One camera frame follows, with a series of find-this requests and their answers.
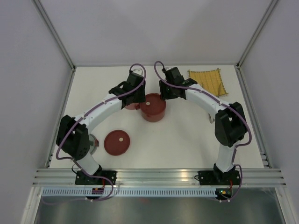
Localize aluminium frame post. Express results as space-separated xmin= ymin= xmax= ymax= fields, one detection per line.
xmin=236 ymin=0 xmax=280 ymax=69
xmin=32 ymin=0 xmax=76 ymax=70

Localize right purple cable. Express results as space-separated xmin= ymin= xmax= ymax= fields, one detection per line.
xmin=154 ymin=61 xmax=252 ymax=203

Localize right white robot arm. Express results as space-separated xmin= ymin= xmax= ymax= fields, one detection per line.
xmin=159 ymin=67 xmax=251 ymax=185

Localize purple cable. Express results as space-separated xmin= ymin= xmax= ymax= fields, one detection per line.
xmin=154 ymin=61 xmax=252 ymax=203
xmin=56 ymin=63 xmax=147 ymax=201

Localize red lid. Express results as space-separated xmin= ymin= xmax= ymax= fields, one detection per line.
xmin=139 ymin=93 xmax=167 ymax=117
xmin=104 ymin=130 xmax=130 ymax=156

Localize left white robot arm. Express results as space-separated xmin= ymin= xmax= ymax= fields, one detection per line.
xmin=56 ymin=70 xmax=145 ymax=185

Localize grey transparent lid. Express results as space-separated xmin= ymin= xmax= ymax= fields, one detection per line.
xmin=89 ymin=134 xmax=99 ymax=155

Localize left aluminium frame post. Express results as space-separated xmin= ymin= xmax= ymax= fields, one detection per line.
xmin=32 ymin=0 xmax=76 ymax=70

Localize right aluminium frame post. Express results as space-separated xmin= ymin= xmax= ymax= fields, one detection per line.
xmin=236 ymin=0 xmax=280 ymax=69

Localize red steel bowl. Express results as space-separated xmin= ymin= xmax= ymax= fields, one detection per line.
xmin=140 ymin=104 xmax=166 ymax=122
xmin=125 ymin=103 xmax=140 ymax=110

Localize yellow bamboo mat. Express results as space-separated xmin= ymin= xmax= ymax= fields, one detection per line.
xmin=188 ymin=68 xmax=228 ymax=97

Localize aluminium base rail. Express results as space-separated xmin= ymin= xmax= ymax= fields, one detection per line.
xmin=32 ymin=168 xmax=286 ymax=188

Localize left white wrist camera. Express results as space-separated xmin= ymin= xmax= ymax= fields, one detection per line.
xmin=131 ymin=68 xmax=144 ymax=76

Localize white slotted cable duct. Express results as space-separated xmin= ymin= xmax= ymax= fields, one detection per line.
xmin=43 ymin=188 xmax=216 ymax=197

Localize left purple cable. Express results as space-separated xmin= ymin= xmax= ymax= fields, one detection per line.
xmin=56 ymin=63 xmax=147 ymax=201

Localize metal tongs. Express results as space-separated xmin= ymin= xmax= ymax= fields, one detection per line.
xmin=203 ymin=81 xmax=224 ymax=123

